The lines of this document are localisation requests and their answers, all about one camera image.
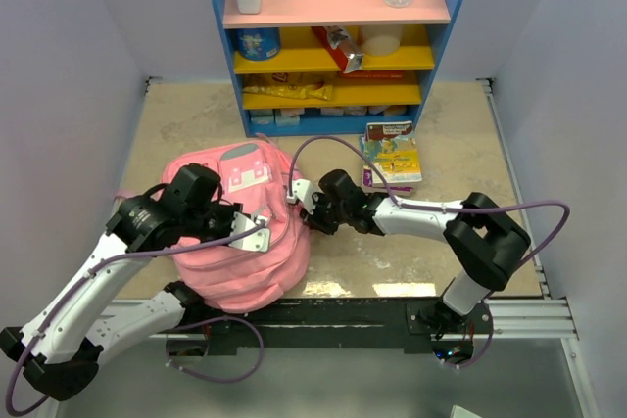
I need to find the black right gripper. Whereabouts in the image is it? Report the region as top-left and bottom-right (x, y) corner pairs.
(301, 190), (351, 235)

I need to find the pink student backpack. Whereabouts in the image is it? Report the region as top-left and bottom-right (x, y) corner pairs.
(161, 140), (310, 313)

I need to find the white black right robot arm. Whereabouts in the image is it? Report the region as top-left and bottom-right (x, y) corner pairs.
(287, 169), (530, 335)

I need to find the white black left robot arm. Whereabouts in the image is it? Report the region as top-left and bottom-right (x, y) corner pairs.
(1, 163), (243, 401)

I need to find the yellow chips bag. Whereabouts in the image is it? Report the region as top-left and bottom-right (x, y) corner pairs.
(243, 72), (333, 101)

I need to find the purple book underneath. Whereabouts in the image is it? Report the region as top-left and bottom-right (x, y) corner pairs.
(359, 139), (418, 196)

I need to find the yellow illustrated book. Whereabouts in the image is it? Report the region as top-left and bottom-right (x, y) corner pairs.
(363, 120), (422, 187)

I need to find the red silver snack box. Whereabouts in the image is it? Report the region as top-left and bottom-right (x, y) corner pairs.
(311, 25), (364, 73)

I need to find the blue pink yellow shelf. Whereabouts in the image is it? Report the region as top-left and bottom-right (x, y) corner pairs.
(211, 0), (463, 136)

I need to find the white translucent cup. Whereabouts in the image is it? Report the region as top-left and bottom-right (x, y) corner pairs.
(359, 24), (404, 57)

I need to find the blue cartoon can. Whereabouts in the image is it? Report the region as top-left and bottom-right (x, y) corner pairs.
(236, 27), (281, 62)

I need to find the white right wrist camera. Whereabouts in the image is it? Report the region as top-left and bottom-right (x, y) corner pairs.
(286, 179), (316, 212)

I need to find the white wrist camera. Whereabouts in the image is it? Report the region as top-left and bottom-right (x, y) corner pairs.
(228, 212), (271, 253)
(286, 179), (316, 212)

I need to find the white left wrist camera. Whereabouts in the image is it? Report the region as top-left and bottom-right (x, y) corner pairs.
(228, 212), (271, 253)

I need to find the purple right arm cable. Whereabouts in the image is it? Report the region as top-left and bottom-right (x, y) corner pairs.
(287, 135), (571, 370)

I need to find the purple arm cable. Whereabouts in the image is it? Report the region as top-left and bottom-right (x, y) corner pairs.
(6, 219), (270, 415)
(287, 135), (571, 370)

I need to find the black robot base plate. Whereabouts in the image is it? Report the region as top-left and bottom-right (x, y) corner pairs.
(159, 297), (494, 359)

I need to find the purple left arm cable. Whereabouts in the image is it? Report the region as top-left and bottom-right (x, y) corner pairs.
(6, 219), (270, 415)

